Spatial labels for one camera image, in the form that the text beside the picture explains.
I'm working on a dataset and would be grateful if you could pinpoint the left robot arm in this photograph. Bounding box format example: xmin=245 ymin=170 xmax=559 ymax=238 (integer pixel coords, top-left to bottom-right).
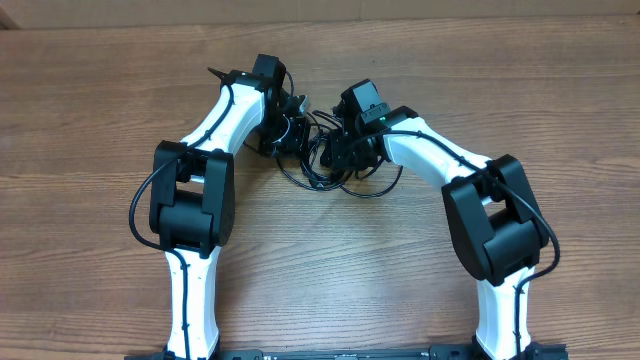
xmin=144 ymin=54 xmax=309 ymax=359

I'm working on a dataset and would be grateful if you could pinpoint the black thin cable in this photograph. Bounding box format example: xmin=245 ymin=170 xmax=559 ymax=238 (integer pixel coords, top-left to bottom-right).
xmin=299 ymin=112 xmax=404 ymax=200

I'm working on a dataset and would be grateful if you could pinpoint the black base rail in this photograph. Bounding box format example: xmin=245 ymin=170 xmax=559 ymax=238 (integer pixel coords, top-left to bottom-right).
xmin=124 ymin=342 xmax=569 ymax=360

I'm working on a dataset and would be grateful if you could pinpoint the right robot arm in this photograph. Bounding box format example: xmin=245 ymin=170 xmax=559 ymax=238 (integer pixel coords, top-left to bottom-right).
xmin=321 ymin=80 xmax=558 ymax=359

